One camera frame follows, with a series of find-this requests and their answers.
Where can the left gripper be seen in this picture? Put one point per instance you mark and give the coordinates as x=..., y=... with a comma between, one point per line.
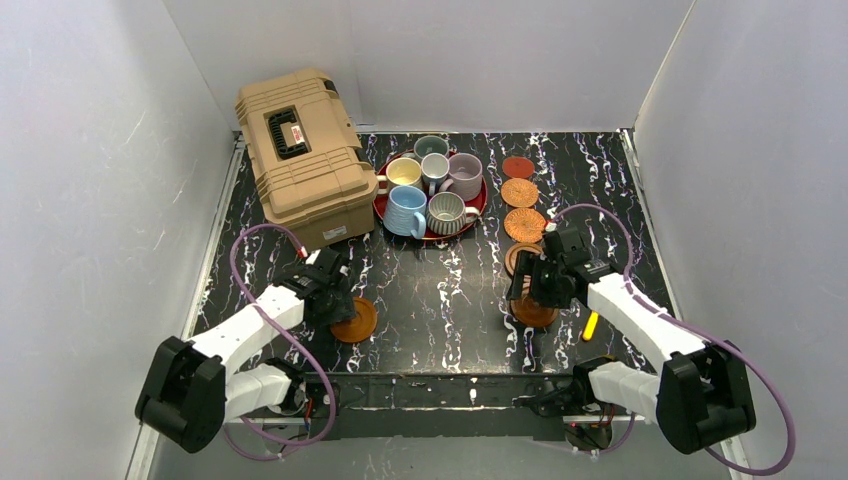
x=337, y=303

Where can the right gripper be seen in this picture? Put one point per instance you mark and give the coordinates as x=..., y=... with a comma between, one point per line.
x=530, y=287

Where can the woven rattan coaster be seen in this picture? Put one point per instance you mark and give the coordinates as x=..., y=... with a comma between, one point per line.
x=525, y=225
x=519, y=193

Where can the brown wooden coaster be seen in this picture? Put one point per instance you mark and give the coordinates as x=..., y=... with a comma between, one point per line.
x=531, y=314

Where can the red round coaster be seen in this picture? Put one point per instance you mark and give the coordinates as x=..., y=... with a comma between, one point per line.
x=518, y=167

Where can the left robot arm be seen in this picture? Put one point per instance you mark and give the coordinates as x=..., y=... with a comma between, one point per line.
x=225, y=348

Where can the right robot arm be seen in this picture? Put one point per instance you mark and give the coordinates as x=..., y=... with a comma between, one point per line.
x=698, y=392

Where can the yellow marker pen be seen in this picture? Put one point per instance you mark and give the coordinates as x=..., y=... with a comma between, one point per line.
x=590, y=327

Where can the grey ribbed mug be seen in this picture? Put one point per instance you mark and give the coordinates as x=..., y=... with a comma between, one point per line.
x=447, y=214

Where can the light blue textured mug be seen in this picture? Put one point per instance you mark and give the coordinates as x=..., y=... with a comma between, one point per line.
x=405, y=212

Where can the lilac textured mug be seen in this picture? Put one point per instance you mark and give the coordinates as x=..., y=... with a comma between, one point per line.
x=464, y=176

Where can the grey printed mug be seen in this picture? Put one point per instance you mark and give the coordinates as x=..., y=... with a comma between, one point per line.
x=434, y=171

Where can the cream yellow mug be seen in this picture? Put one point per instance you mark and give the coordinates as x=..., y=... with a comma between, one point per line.
x=402, y=171

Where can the tan plastic tool case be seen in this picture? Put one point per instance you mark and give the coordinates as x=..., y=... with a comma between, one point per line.
x=310, y=170

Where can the sage green mug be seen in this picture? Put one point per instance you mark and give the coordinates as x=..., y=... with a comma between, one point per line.
x=430, y=144

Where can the front aluminium frame rail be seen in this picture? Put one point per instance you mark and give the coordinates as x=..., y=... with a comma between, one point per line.
x=437, y=401

